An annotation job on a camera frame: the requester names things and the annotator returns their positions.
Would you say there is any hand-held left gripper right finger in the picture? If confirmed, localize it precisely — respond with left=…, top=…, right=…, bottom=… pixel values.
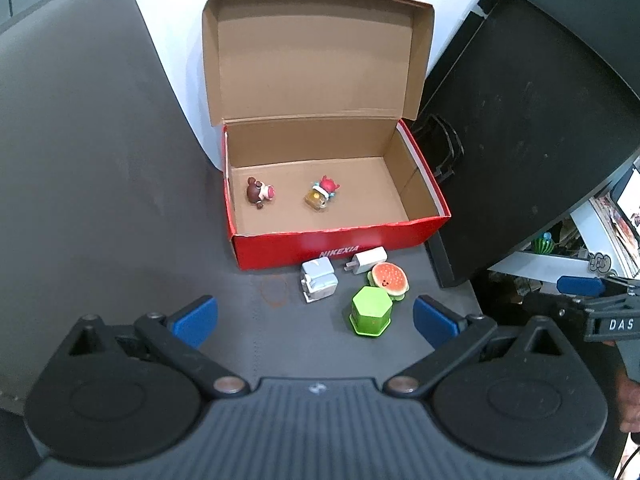
left=382, top=295, right=568, bottom=398

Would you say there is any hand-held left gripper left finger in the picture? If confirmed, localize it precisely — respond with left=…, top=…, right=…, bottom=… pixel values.
left=67, top=296, right=251, bottom=401

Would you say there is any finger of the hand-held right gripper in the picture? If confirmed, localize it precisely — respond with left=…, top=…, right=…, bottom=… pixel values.
left=556, top=274, right=640, bottom=298

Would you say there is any watermelon burger toy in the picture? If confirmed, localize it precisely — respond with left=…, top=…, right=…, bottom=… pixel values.
left=367, top=261, right=411, bottom=302

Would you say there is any green hexagonal box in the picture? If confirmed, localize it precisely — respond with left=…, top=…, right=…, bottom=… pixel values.
left=348, top=285, right=392, bottom=337

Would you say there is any white charger plug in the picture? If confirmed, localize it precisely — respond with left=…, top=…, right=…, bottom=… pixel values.
left=346, top=246, right=389, bottom=275

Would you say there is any red cardboard shoe box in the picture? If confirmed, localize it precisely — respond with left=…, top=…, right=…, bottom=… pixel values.
left=202, top=0, right=452, bottom=272

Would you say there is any person's right hand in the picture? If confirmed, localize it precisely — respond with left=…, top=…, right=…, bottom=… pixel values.
left=616, top=374, right=640, bottom=433

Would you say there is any white shelf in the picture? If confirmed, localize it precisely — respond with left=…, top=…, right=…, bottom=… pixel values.
left=487, top=160, right=640, bottom=291

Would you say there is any brown bear figurine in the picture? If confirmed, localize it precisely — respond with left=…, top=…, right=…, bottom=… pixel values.
left=246, top=176, right=277, bottom=209

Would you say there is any red and yellow figurine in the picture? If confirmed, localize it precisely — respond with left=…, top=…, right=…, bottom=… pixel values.
left=304, top=175, right=342, bottom=212

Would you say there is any black flat board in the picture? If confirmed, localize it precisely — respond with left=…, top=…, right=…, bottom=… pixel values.
left=419, top=0, right=640, bottom=288

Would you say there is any black tall panel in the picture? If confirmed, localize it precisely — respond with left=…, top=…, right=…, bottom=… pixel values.
left=500, top=0, right=640, bottom=103

